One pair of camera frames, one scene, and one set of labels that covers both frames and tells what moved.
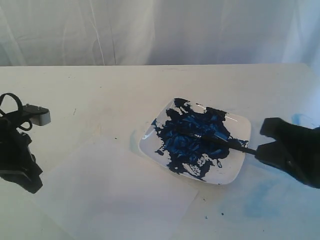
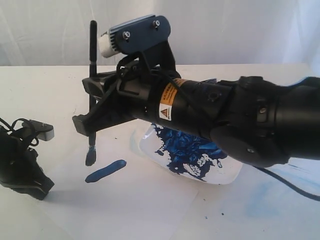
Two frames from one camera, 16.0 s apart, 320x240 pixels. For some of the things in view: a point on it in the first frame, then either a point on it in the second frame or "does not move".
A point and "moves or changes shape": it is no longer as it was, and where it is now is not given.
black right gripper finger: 279,129 → 96,86
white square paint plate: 173,137 does not move
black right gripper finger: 274,153 → 109,111
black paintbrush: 219,141 moves or changes shape
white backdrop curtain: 42,33 does not move
